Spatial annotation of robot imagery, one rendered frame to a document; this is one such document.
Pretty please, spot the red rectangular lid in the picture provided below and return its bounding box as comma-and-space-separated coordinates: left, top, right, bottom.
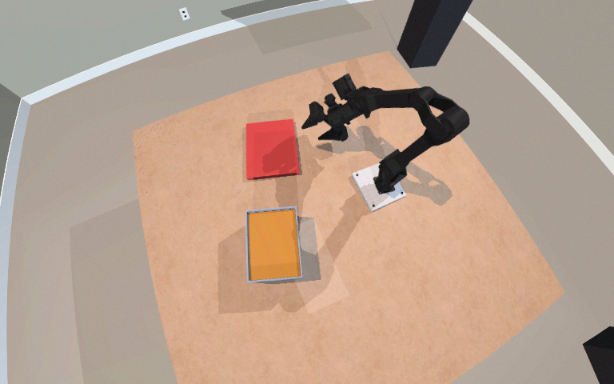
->
245, 119, 300, 180

